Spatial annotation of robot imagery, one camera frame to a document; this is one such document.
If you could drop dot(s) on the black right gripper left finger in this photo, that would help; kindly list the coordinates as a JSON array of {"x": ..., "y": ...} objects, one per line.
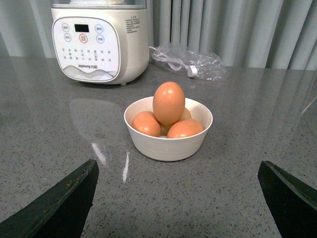
[{"x": 60, "y": 212}]

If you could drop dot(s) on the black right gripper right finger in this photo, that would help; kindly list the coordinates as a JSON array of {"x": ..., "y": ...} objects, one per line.
[{"x": 292, "y": 203}]

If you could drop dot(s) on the pale brown egg at back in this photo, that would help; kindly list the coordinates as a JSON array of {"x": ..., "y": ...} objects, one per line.
[{"x": 185, "y": 115}]

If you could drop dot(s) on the white bowl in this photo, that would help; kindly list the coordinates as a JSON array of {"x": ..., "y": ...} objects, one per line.
[{"x": 165, "y": 149}]

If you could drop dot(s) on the white Joyoung cooker appliance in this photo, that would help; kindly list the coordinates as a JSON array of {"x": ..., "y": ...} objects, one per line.
[{"x": 101, "y": 41}]

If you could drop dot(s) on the clear plastic bag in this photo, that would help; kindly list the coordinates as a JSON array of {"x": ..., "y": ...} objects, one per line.
[{"x": 176, "y": 58}]

